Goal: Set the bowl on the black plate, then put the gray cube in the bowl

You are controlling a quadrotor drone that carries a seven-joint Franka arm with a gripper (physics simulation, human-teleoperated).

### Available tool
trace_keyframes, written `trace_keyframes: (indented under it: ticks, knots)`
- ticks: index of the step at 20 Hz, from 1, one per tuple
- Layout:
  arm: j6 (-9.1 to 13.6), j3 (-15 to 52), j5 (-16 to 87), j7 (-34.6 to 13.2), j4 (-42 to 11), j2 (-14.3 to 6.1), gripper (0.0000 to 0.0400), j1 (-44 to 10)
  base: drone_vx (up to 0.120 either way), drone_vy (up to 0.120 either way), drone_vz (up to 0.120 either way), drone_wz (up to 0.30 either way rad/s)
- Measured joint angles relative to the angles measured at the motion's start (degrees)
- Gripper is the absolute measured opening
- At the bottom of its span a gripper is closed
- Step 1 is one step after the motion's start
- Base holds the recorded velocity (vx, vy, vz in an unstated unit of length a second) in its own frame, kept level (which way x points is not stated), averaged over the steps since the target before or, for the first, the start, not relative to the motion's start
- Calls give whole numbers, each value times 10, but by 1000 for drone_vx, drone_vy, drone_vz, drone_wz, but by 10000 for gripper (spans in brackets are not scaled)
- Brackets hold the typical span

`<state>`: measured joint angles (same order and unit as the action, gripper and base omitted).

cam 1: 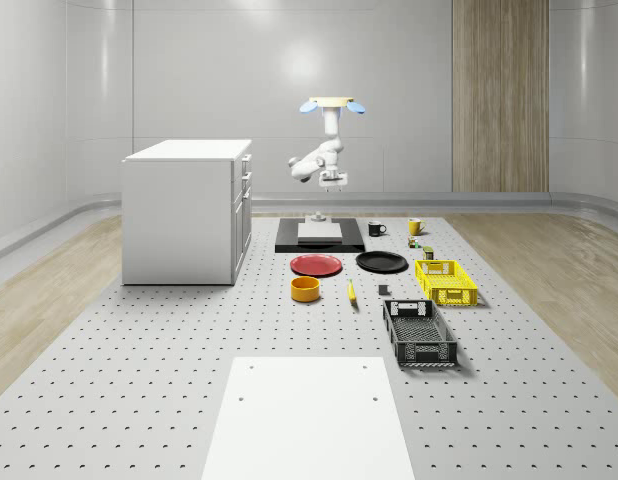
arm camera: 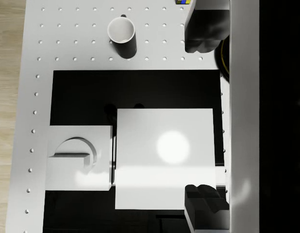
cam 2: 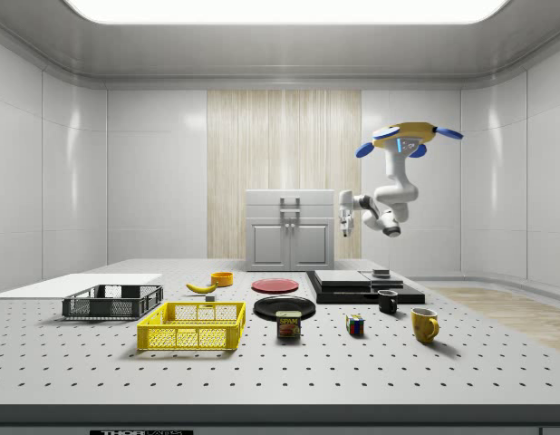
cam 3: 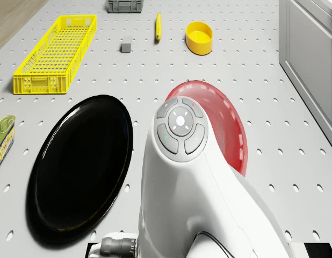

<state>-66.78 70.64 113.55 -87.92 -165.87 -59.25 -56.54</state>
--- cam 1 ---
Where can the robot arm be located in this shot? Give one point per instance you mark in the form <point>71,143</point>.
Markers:
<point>330,127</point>

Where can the drone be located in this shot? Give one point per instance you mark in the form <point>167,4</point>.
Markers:
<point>330,101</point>

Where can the black plate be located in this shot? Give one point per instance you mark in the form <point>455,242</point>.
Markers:
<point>381,262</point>

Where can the puzzle cube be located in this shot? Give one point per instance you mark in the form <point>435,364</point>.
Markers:
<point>414,243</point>

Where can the flat-sided can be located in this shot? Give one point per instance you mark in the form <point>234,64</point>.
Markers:
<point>428,253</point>

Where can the yellow bowl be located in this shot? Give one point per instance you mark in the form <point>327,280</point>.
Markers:
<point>305,291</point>

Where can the black stove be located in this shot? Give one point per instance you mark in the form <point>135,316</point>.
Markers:
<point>289,235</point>

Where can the yellow mug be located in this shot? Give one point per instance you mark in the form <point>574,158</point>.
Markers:
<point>415,227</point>

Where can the banana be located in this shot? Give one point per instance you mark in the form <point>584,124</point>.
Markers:
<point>352,292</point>

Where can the red plate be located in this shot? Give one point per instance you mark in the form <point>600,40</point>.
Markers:
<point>316,265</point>

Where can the grey cube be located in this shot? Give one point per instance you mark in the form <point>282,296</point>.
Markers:
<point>384,290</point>

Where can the yellow basket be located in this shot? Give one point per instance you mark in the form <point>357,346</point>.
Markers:
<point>446,292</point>

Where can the dark grey basket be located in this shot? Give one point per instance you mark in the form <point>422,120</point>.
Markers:
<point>419,332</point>

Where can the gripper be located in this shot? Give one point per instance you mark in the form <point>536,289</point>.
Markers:
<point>334,179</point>

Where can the white cabinet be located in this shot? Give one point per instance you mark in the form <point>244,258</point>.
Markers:
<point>179,215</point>

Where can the black mug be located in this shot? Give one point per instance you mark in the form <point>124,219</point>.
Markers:
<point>375,230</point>

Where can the white board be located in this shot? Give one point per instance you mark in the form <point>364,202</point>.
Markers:
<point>309,425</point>

